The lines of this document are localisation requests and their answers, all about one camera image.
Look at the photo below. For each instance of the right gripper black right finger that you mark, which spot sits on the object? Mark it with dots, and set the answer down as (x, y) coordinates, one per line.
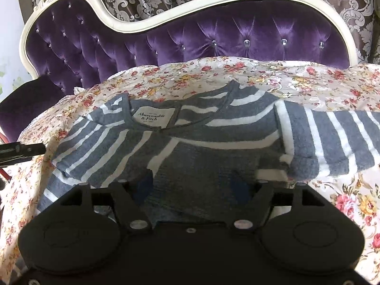
(254, 204)

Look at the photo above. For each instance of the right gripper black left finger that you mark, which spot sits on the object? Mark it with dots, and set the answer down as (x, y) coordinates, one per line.
(126, 211)

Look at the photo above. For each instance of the floral bedspread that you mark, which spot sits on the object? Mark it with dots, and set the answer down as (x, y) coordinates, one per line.
(313, 85)

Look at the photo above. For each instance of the purple tufted white-framed headboard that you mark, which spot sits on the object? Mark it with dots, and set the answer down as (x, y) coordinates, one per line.
(77, 43)

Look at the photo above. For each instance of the grey white striped cardigan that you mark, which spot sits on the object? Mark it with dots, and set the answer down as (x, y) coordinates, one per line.
(205, 151)

